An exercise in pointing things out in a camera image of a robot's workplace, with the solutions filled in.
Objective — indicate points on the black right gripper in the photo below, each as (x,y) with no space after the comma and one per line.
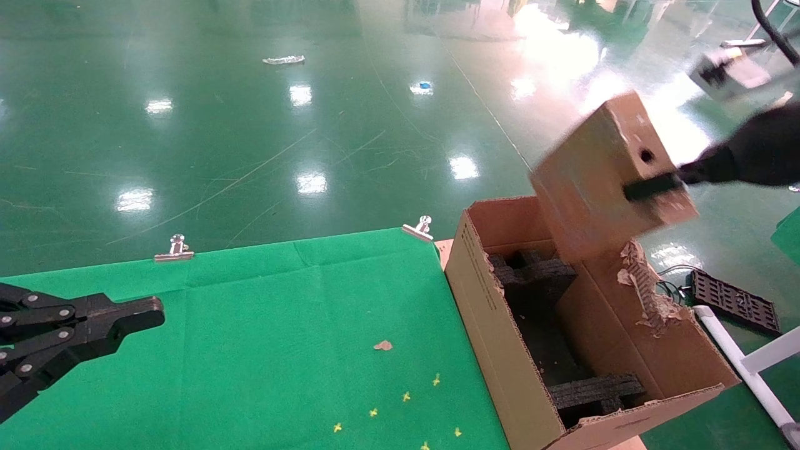
(769,150)

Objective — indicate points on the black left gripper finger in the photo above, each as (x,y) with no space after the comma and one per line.
(62,353)
(112,310)

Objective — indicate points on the small brown cardboard box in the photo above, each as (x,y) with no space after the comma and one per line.
(594,187)

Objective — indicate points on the large open cardboard carton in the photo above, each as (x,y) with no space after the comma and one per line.
(494,331)

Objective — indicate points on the small cardboard scrap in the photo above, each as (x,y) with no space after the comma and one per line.
(382,345)

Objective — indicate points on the silver binder clip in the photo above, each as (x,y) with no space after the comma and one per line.
(175,250)
(420,229)

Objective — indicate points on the black plastic grid tray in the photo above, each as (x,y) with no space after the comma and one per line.
(731,300)

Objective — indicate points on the green table cloth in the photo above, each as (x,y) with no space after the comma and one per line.
(250,350)

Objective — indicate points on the green cloth covered table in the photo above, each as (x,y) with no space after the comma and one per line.
(789,237)

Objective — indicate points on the white table foot bar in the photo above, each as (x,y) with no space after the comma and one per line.
(744,44)

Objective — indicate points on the white floor debris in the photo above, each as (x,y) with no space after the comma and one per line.
(284,60)

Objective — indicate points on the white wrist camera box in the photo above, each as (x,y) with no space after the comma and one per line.
(728,74)

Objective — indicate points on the white table leg frame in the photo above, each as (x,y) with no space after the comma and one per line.
(750,369)

